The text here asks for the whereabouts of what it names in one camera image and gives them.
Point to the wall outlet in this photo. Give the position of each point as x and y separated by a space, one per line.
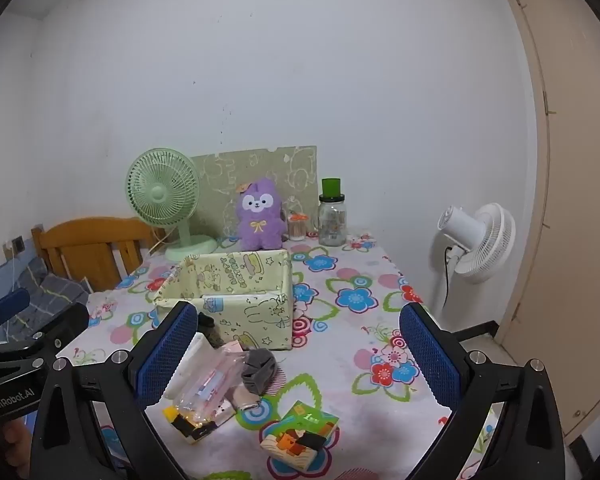
17 244

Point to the small orange scissors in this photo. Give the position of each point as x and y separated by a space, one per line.
300 217

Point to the green orange printed box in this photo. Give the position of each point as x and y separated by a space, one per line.
300 435

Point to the white floor fan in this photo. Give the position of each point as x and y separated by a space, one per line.
485 245

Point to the beige door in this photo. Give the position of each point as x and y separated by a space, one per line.
580 210

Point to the green desk fan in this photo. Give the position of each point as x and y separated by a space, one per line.
159 192

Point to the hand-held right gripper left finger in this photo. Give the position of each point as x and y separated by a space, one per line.
167 355

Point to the yellow printed storage box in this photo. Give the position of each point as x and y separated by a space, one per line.
260 315

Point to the black cloth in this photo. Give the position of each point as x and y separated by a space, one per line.
208 330

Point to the glass jar with green lid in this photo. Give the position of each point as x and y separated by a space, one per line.
332 220

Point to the green printed board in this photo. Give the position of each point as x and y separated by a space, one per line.
280 170

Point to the purple plush toy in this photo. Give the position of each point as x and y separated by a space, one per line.
260 225

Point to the grey plaid pillow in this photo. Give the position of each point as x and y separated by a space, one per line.
54 290

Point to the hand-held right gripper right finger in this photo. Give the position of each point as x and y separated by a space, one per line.
430 360

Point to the pink box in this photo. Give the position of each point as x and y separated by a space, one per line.
233 346

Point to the yellow black building block toy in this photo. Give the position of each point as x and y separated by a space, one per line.
194 432

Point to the grey sock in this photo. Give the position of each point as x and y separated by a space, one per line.
257 367

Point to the cotton swab container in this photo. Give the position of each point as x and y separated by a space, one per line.
298 231

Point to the wooden chair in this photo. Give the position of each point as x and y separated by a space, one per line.
94 232

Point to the clear pink-striped packet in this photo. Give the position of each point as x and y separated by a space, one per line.
214 380

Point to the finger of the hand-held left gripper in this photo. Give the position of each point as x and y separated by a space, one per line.
7 306
69 322

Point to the white towel pack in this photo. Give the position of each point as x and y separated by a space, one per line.
199 350

